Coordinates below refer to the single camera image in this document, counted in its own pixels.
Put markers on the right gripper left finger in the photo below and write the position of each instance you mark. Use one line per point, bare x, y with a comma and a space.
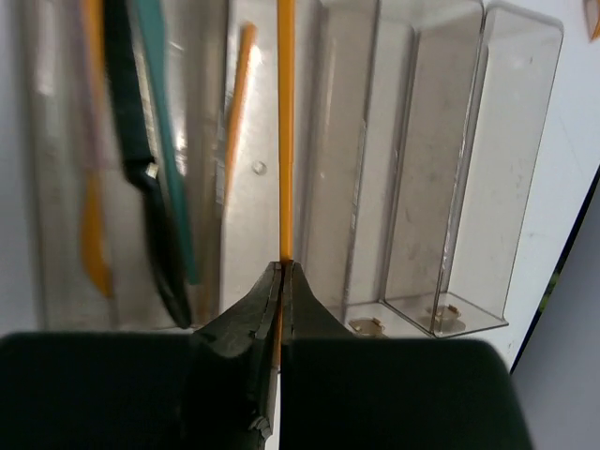
210, 389

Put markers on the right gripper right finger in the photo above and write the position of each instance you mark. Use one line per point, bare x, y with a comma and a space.
340, 391

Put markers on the black knife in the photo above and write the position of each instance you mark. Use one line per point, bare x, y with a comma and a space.
134, 121

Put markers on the teal plastic knife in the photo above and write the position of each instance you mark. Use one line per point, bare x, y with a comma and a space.
154, 42

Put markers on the orange plastic knife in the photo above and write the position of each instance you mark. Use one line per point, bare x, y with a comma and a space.
95, 255

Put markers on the silver knife pink handle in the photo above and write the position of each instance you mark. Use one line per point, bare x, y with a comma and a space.
89, 43

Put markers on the clear tiered utensil organizer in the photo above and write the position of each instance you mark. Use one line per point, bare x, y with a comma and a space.
417, 126

